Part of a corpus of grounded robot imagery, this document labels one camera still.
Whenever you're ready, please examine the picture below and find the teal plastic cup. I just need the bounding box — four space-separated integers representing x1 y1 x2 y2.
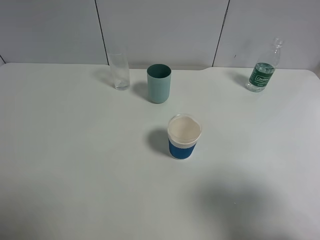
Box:
146 64 172 104

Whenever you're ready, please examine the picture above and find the clear water bottle green label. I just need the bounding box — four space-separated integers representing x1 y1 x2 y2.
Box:
245 37 284 93

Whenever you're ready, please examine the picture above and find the tall clear drinking glass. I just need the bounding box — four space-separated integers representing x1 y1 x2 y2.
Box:
106 45 130 90

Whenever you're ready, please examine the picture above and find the white cup with blue sleeve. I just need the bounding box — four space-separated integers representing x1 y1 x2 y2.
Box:
167 113 202 160

